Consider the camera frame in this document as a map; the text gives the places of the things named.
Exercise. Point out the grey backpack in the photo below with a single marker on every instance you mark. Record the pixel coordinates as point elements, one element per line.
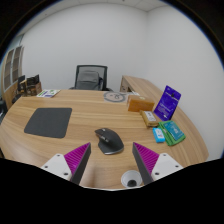
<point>88,80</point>

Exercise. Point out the colourful printed leaflet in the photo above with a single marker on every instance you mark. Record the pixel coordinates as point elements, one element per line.
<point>48,93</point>

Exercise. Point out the large black office chair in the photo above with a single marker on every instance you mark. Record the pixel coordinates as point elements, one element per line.
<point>2,111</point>

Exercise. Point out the wooden side desk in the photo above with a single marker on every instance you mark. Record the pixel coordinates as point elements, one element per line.
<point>140,83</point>

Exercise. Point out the black mesh office chair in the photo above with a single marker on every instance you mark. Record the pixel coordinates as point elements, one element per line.
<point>105,71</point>

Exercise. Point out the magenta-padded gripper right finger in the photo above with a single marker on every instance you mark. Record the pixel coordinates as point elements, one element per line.
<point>148,159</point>

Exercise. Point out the dark grey computer mouse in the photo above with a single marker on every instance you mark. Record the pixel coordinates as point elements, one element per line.
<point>109,141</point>

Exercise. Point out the black cardboard box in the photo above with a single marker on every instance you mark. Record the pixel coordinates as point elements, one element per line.
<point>32,81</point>

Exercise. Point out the white paper cup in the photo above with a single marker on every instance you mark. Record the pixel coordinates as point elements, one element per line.
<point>131,179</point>

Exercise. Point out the dark grey mouse pad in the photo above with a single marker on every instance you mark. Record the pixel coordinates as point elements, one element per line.
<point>49,122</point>

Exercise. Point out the wooden shelf unit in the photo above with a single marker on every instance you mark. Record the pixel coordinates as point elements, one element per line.
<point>12,73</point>

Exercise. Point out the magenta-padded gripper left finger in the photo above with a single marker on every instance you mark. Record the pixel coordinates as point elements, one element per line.
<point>76,159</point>

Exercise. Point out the small tan box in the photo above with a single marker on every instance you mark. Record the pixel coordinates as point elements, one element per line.
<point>149,118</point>

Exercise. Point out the orange-brown cardboard box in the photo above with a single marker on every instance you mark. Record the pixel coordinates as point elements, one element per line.
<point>140,104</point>

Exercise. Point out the green flat package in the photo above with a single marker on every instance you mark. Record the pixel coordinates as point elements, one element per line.
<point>174,131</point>

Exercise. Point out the small dark cardboard box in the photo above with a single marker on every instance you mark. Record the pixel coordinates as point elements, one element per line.
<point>23,87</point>

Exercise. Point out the small blue box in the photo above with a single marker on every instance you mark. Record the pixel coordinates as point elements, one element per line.
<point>159,135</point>

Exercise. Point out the purple upright card package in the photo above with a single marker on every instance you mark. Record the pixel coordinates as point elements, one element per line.
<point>167,103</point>

